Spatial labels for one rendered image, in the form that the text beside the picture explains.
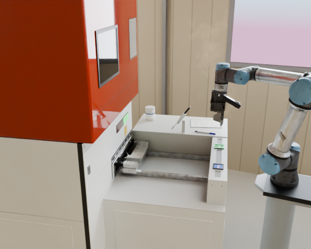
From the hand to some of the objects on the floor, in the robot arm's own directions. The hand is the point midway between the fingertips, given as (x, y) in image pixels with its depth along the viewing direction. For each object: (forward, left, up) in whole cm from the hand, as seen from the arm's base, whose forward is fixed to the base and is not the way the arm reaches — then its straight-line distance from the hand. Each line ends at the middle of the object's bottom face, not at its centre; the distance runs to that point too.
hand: (222, 123), depth 203 cm
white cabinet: (+27, +7, -111) cm, 114 cm away
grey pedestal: (-47, -1, -111) cm, 121 cm away
